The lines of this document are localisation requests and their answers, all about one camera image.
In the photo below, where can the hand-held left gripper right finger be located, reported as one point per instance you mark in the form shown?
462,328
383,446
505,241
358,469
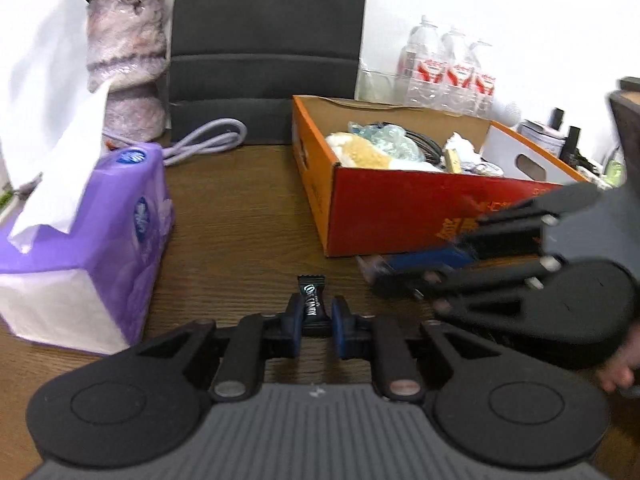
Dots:
340,330

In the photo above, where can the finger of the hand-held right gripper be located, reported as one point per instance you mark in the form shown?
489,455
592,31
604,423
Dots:
435,259
450,285

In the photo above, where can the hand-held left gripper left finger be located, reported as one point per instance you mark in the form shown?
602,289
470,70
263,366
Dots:
295,330

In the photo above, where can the black candy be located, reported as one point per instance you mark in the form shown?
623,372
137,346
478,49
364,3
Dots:
315,310

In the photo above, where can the small clear packet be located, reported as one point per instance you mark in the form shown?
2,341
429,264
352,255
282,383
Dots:
372,266

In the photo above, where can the red cardboard box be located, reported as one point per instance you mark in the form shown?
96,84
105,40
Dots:
380,200

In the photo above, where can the white cloth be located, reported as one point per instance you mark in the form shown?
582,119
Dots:
459,142

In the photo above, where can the clear plastic bag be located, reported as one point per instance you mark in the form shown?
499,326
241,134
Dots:
395,140

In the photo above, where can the yellow plush toy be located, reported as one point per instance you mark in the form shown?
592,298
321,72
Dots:
360,152

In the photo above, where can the person's right hand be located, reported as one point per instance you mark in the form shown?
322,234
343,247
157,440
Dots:
620,372

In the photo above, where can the green spray bottle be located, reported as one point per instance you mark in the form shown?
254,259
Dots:
615,172

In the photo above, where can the black cosmetic bottle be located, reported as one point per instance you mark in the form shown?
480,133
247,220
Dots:
573,145
557,119

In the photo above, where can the white tin box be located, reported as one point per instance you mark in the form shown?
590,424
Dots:
540,136

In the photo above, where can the white robot speaker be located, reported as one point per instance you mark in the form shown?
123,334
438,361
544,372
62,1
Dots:
509,114

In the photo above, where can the clear water bottle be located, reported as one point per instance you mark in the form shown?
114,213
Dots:
420,70
457,77
484,85

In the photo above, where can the glass cup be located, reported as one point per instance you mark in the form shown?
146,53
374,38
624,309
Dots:
380,85

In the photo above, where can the dark brown object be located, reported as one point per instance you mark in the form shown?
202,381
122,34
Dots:
627,120

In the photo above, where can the purple tissue box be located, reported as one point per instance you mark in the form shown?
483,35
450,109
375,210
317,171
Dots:
125,240

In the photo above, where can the black paper bag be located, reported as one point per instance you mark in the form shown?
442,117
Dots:
265,35

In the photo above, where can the mottled purple vase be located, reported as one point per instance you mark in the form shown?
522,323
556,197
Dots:
125,35

